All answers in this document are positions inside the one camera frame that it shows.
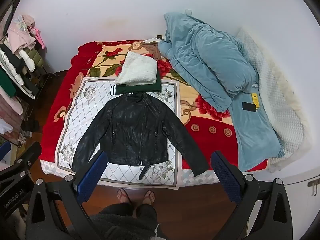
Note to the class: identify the red floral blanket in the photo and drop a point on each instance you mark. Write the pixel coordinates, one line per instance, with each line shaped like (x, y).
(212, 130)

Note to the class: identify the blue quilt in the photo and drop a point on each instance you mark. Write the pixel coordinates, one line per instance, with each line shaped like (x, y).
(207, 62)

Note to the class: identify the white puffer jacket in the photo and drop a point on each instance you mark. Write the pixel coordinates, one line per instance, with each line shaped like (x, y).
(26, 60)

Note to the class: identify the white waffle blanket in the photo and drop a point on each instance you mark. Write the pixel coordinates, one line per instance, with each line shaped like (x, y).
(275, 105)

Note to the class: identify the green garment with white stripes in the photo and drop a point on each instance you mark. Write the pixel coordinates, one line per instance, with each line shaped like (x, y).
(150, 88)

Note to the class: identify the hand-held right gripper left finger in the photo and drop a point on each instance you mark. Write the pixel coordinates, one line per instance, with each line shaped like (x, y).
(92, 172)

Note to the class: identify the white cabinet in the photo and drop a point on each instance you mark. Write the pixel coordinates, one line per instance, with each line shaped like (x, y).
(300, 170)

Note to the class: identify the black phone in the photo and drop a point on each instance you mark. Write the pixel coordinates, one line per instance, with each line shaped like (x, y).
(249, 106)

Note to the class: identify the pink slipper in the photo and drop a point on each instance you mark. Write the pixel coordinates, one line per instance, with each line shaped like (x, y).
(123, 195)
(149, 197)

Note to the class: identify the dark green hanging garment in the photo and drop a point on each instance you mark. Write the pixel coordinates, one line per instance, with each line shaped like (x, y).
(6, 83)

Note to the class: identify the olive puffer jacket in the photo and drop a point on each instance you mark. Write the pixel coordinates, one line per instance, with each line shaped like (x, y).
(37, 57)

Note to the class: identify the yellow packet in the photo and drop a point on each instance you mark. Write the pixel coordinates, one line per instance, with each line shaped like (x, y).
(255, 98)

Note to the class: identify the white fleece folded garment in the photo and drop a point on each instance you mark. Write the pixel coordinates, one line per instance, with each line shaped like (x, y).
(136, 70)

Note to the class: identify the person's grey fleece clothing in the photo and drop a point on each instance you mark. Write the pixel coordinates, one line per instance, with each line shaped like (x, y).
(120, 221)

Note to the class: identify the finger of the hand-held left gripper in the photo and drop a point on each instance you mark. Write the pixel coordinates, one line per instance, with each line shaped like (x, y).
(3, 151)
(31, 155)

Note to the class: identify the black leather jacket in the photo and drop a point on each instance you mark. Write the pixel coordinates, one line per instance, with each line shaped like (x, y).
(135, 130)

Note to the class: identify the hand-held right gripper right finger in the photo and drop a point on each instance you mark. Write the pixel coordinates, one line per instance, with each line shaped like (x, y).
(225, 177)

